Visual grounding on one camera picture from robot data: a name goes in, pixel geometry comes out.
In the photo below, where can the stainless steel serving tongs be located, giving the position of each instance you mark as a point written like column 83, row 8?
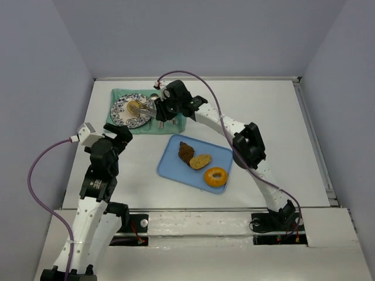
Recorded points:
column 147, row 110

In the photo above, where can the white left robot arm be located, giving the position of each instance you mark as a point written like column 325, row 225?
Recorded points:
column 97, row 218

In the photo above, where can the light blue plastic tray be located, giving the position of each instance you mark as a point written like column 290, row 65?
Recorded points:
column 171, row 166

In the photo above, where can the steel spoon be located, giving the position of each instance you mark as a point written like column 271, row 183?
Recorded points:
column 153, row 97

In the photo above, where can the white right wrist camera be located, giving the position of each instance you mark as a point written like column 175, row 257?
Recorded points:
column 161, row 87

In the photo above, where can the green cloth placemat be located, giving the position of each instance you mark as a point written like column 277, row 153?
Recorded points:
column 170, row 127

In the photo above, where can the yellow muffin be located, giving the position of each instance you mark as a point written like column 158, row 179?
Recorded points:
column 133, row 107

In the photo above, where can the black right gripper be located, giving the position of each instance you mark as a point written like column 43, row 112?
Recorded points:
column 161, row 109

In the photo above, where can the blue floral ceramic plate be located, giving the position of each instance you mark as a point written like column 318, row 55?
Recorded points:
column 121, row 116

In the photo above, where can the sliced bread loaf piece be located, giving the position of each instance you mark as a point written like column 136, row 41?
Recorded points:
column 200, row 161

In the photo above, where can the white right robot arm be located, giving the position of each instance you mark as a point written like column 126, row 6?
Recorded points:
column 244, row 139

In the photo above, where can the light blue ceramic mug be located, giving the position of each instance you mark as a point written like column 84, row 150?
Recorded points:
column 181, row 119

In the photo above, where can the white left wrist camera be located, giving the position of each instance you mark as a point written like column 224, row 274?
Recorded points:
column 87, row 135

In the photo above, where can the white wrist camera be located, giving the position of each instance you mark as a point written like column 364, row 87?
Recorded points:
column 161, row 87
column 87, row 135

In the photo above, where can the dark brown croissant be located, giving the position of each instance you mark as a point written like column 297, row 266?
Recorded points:
column 186, row 152

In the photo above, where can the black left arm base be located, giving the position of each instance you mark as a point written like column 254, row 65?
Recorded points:
column 135, row 233

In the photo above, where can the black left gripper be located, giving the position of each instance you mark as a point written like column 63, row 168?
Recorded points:
column 119, row 134

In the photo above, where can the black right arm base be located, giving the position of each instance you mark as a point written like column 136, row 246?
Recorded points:
column 267, row 231

